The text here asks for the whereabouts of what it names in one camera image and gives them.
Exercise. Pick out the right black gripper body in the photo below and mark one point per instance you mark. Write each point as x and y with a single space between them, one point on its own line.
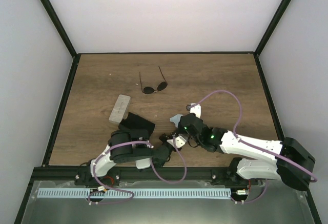
181 130

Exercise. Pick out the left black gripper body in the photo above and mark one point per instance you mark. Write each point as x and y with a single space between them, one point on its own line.
164 136

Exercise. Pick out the light blue cloth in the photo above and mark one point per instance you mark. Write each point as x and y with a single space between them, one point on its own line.
176 119

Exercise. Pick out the black geometric glasses case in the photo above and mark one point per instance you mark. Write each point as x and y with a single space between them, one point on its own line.
134 121

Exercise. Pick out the round black sunglasses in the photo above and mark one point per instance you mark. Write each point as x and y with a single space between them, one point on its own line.
146 89

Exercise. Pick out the grey glasses case green lining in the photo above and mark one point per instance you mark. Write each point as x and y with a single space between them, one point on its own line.
120 109

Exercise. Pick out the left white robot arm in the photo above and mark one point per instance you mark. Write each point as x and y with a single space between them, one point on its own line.
132 146

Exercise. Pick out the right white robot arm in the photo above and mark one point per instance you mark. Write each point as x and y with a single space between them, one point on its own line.
286 160

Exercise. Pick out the grey metal front plate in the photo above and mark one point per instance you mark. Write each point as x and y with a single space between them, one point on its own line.
156 202

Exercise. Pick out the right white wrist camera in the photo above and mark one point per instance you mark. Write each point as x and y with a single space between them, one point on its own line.
195 109

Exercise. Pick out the white slotted cable duct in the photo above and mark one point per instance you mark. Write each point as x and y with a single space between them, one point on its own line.
133 192

